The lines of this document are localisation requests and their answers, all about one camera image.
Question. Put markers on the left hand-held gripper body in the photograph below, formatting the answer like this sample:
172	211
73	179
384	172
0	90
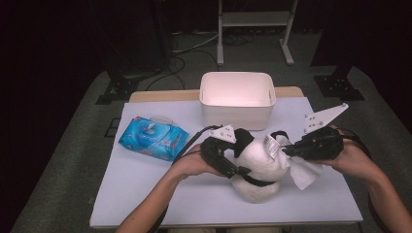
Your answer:
212	152

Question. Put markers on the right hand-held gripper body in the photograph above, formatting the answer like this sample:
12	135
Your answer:
324	144

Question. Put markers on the panda plush toy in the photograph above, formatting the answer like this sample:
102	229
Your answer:
259	161

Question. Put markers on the white wet wipe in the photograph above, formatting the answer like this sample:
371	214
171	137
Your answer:
304	174

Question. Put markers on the white plastic bin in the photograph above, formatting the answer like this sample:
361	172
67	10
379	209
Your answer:
238	97

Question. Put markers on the blue wet wipe packet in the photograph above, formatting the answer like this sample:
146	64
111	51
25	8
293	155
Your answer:
152	139

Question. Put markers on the person's left hand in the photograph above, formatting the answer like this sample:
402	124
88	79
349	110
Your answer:
192	163

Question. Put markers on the person's right hand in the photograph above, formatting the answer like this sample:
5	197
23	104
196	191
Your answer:
354	160

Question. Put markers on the black stand base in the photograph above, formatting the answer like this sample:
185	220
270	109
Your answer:
338	87
118	87

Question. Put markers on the white metal stand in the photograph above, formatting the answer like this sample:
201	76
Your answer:
254	18

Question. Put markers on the black floor bracket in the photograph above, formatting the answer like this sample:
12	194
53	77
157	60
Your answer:
108	129

